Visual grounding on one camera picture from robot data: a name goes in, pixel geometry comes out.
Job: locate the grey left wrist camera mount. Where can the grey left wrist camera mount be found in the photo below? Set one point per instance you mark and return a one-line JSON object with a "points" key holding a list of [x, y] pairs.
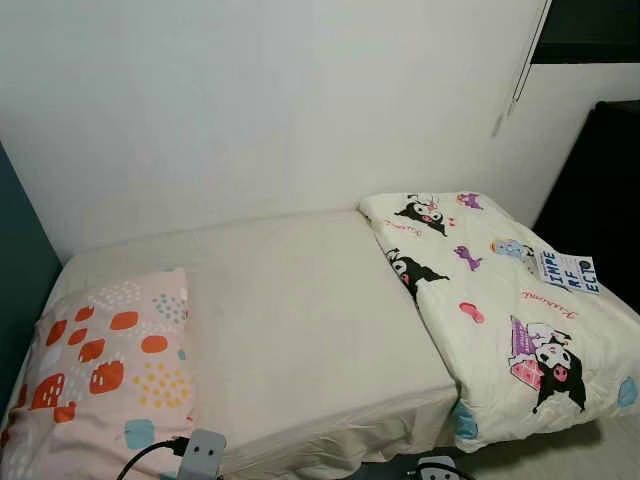
{"points": [[203, 458]]}

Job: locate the bed with cream sheet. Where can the bed with cream sheet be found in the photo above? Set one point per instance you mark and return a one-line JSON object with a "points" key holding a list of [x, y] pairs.
{"points": [[300, 320]]}

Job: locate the teal upholstered headboard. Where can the teal upholstered headboard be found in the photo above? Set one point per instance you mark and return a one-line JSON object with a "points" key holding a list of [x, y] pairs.
{"points": [[25, 280]]}

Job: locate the pink patterned pillow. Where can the pink patterned pillow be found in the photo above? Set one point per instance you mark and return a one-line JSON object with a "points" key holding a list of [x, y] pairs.
{"points": [[100, 370]]}

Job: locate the white book blue letters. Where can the white book blue letters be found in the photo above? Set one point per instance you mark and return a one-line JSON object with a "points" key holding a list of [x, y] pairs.
{"points": [[568, 272]]}

